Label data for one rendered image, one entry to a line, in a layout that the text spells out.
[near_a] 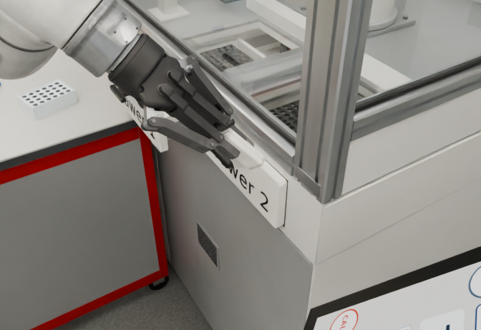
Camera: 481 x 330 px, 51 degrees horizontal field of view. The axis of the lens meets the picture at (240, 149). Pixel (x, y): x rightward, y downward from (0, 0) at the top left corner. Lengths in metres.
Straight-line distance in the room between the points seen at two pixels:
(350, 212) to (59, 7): 0.55
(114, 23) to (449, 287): 0.45
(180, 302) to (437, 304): 1.42
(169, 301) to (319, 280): 0.97
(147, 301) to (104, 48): 1.35
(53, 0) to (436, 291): 0.49
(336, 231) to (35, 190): 0.80
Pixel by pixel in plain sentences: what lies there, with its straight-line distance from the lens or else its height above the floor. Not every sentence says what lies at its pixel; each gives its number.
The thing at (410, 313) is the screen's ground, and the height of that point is 1.08.
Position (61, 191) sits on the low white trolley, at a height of 0.60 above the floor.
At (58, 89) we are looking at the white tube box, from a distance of 1.45.
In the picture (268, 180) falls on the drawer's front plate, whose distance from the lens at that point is 0.88.
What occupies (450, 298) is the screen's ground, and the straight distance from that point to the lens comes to 0.50.
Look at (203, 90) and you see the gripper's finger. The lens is 0.70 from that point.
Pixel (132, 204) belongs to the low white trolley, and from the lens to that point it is 1.52.
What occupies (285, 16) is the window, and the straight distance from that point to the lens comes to 0.77.
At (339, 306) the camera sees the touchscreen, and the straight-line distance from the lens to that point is 0.61.
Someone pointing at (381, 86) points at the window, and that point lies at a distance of 0.77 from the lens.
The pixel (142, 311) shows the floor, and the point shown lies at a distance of 1.85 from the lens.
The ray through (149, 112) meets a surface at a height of 1.15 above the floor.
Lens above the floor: 1.49
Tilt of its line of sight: 38 degrees down
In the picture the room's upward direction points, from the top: straight up
